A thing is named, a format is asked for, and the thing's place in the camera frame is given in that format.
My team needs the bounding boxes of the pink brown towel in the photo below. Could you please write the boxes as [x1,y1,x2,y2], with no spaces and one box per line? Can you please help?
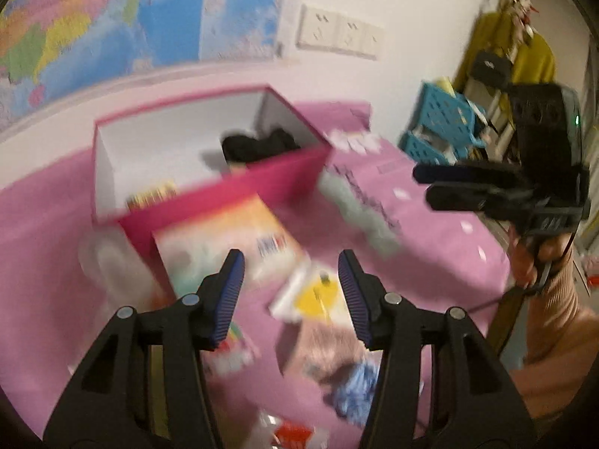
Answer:
[281,320,371,384]

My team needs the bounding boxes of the yellow red packet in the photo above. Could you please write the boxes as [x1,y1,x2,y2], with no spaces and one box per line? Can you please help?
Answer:
[126,182,179,210]

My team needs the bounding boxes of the yellow garment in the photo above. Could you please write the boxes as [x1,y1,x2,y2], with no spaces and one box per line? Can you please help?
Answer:
[451,9,557,114]

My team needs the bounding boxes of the clear plastic container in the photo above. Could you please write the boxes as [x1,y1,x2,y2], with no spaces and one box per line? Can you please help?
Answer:
[77,231,157,312]

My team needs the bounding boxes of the person's right hand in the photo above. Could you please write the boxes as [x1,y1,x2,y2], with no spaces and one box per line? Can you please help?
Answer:
[509,227,577,293]

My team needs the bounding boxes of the floral tissue pack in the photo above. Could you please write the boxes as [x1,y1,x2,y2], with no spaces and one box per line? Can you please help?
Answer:
[153,195,307,300]

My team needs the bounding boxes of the pink cardboard box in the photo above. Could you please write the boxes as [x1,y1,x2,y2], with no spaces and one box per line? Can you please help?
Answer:
[91,84,334,254]

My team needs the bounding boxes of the wall map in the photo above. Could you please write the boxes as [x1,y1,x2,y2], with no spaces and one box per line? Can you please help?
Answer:
[0,0,292,127]

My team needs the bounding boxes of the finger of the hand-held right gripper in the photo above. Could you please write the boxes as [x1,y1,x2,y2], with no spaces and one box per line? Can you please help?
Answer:
[425,181,529,223]
[412,159,524,189]

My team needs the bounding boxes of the black cap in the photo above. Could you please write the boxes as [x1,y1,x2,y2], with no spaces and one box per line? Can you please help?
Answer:
[470,51,514,91]

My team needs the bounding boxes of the colourful small packet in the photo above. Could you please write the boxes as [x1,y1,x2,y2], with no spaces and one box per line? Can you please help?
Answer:
[206,323,261,378]

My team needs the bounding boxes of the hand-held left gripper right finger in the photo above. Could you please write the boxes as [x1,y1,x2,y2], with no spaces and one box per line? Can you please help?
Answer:
[338,249,534,449]

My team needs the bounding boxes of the black cloth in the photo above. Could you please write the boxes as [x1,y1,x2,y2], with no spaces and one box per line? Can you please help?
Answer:
[221,127,302,167]

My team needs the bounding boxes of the white wall outlet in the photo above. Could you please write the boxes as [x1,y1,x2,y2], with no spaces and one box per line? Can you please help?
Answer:
[297,4,340,51]
[335,14,370,55]

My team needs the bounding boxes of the person's right forearm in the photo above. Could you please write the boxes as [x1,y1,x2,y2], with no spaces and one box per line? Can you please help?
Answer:
[508,243,599,424]

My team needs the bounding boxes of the pink printed blanket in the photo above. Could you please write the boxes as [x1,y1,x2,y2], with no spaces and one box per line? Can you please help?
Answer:
[0,100,516,449]

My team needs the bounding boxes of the hanging ornament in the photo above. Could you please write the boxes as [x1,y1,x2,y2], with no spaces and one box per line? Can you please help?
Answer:
[507,0,541,44]

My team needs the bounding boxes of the blue plastic basket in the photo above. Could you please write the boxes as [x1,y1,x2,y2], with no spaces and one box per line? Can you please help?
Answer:
[411,82,488,147]
[399,131,463,165]

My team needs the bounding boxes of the yellow white packet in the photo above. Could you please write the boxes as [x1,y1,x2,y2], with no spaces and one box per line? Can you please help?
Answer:
[269,262,353,324]

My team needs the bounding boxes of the white wall switch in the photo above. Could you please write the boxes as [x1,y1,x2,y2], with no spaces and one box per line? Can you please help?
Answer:
[363,23,385,60]

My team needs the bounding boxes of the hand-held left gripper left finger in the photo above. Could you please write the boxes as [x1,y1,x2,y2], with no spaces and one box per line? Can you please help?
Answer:
[44,249,245,449]

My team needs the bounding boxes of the red white packet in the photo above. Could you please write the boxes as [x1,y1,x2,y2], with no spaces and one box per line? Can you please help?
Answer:
[253,410,329,449]

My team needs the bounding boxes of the blue knitted cloth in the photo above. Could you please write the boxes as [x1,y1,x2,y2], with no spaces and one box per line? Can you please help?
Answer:
[330,360,390,427]

